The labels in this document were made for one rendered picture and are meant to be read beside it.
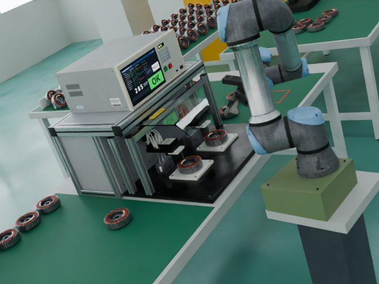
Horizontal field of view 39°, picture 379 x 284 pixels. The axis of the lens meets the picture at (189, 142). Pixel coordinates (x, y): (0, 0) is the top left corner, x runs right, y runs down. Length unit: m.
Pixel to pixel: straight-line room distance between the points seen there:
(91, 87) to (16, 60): 7.40
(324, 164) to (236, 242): 1.37
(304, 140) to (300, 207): 0.23
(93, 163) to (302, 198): 1.00
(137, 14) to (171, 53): 3.92
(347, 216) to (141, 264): 0.73
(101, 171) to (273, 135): 0.88
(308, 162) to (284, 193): 0.14
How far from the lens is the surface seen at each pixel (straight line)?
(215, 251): 3.18
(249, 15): 1.80
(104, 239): 2.20
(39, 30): 10.13
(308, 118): 1.86
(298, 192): 1.87
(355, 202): 1.96
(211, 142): 2.51
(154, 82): 2.40
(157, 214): 2.21
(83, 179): 2.55
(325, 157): 1.92
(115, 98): 2.32
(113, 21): 6.42
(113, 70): 2.25
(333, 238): 2.04
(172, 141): 2.36
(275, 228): 3.21
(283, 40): 1.93
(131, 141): 2.21
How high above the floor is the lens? 1.85
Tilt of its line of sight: 24 degrees down
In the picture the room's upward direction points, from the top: 19 degrees counter-clockwise
